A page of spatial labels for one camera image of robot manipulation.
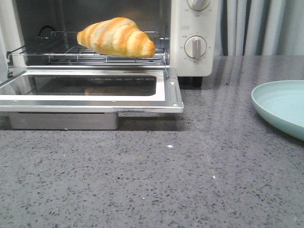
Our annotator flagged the golden croissant bread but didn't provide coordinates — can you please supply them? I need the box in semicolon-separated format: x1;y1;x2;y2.
77;17;156;57

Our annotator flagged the glass oven door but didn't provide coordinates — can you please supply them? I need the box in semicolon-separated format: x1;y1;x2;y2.
0;66;183;130

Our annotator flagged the black right oven foot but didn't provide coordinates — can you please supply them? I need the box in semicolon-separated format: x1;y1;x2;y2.
192;76;202;88

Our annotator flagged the white Toshiba toaster oven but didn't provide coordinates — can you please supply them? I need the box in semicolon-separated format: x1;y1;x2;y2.
0;0;219;78

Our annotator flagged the lower beige timer knob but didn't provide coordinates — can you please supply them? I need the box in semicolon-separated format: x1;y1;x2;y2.
184;36;207;59

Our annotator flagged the upper beige control knob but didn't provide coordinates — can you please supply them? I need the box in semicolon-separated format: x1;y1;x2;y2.
187;0;210;11

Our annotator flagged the grey white curtain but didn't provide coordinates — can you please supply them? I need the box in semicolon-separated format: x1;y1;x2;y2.
215;0;304;56

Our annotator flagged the light green plate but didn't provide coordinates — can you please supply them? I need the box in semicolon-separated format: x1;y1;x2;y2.
251;80;304;140

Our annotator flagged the metal wire oven rack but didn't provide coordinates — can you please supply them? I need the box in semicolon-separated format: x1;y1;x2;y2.
6;31;170;66

